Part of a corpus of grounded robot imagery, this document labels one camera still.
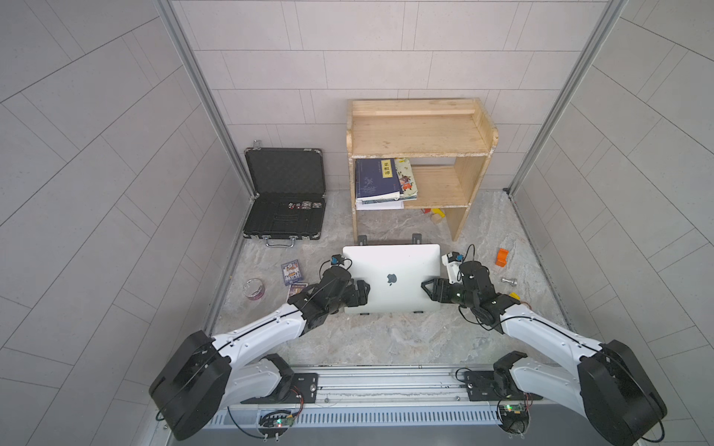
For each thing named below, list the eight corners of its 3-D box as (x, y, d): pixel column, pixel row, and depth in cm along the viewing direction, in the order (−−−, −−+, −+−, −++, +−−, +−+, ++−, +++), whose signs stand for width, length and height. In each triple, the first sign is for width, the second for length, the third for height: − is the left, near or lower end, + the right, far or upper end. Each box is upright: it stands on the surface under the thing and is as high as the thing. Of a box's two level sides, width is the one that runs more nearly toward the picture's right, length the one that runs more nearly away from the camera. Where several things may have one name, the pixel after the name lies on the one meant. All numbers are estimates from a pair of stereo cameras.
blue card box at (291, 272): (285, 285, 91) (283, 281, 89) (282, 268, 95) (280, 263, 93) (302, 280, 93) (301, 276, 90) (299, 263, 97) (297, 258, 94)
